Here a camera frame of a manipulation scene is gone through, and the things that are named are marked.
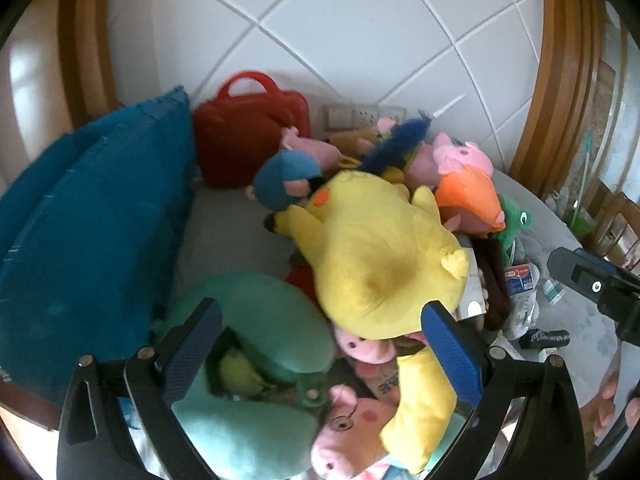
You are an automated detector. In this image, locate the black cylinder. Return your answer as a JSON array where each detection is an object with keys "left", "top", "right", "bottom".
[{"left": 519, "top": 329, "right": 571, "bottom": 352}]

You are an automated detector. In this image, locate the pig plush orange dress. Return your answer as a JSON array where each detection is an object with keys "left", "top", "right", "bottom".
[{"left": 405, "top": 132, "right": 506, "bottom": 234}]

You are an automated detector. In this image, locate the green stick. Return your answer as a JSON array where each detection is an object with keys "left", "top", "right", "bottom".
[{"left": 571, "top": 135, "right": 596, "bottom": 222}]

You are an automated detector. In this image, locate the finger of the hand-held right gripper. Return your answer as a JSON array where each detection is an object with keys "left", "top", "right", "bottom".
[{"left": 546, "top": 246, "right": 626, "bottom": 315}]

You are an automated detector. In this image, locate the red handbag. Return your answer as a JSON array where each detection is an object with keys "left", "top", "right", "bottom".
[{"left": 192, "top": 71, "right": 311, "bottom": 189}]

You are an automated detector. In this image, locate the wooden chair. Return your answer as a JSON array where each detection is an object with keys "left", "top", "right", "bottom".
[{"left": 582, "top": 180, "right": 640, "bottom": 268}]

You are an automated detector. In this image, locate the teal blue cushion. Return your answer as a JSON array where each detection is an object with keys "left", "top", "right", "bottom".
[{"left": 0, "top": 85, "right": 196, "bottom": 411}]

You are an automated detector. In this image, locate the wooden frame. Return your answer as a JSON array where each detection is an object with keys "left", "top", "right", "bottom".
[
  {"left": 510, "top": 0, "right": 608, "bottom": 197},
  {"left": 57, "top": 0, "right": 121, "bottom": 127}
]

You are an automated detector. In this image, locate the big yellow plush toy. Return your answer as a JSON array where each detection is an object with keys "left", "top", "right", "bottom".
[{"left": 272, "top": 170, "right": 471, "bottom": 337}]

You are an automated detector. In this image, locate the grey cloth covered desktop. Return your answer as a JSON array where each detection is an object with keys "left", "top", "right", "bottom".
[{"left": 0, "top": 167, "right": 626, "bottom": 480}]

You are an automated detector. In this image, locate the green frog plush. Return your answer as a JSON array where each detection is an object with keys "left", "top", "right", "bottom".
[{"left": 492, "top": 194, "right": 535, "bottom": 266}]

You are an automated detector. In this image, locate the person's right hand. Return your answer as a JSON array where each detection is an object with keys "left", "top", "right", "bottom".
[{"left": 580, "top": 359, "right": 640, "bottom": 439}]

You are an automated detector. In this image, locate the dark brown plush toy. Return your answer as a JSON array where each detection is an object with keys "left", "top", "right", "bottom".
[{"left": 472, "top": 235, "right": 513, "bottom": 332}]

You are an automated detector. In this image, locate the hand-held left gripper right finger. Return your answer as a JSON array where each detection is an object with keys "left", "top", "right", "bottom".
[{"left": 421, "top": 300, "right": 586, "bottom": 480}]

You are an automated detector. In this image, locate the pig plush with glasses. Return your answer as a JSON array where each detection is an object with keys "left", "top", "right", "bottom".
[{"left": 310, "top": 384, "right": 401, "bottom": 480}]

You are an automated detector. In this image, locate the green neck pillow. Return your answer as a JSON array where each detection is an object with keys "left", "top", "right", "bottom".
[{"left": 152, "top": 272, "right": 338, "bottom": 480}]

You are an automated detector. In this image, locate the tan plush toy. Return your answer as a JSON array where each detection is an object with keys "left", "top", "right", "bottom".
[{"left": 330, "top": 127, "right": 386, "bottom": 158}]

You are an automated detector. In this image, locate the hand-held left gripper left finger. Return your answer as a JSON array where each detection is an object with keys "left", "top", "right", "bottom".
[{"left": 56, "top": 298, "right": 223, "bottom": 480}]

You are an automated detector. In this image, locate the pig plush red dress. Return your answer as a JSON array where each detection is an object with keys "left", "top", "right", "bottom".
[{"left": 334, "top": 327, "right": 398, "bottom": 366}]

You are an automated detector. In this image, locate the light green plush toy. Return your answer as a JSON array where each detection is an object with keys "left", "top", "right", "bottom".
[{"left": 217, "top": 347, "right": 267, "bottom": 397}]

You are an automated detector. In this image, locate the plain yellow plush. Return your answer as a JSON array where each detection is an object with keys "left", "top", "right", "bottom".
[{"left": 381, "top": 347, "right": 458, "bottom": 476}]

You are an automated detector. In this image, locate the white wall socket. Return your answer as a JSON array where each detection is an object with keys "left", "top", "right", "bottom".
[{"left": 322, "top": 103, "right": 406, "bottom": 131}]

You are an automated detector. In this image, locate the small white green box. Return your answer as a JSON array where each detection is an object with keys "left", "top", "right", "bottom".
[{"left": 542, "top": 279, "right": 565, "bottom": 306}]

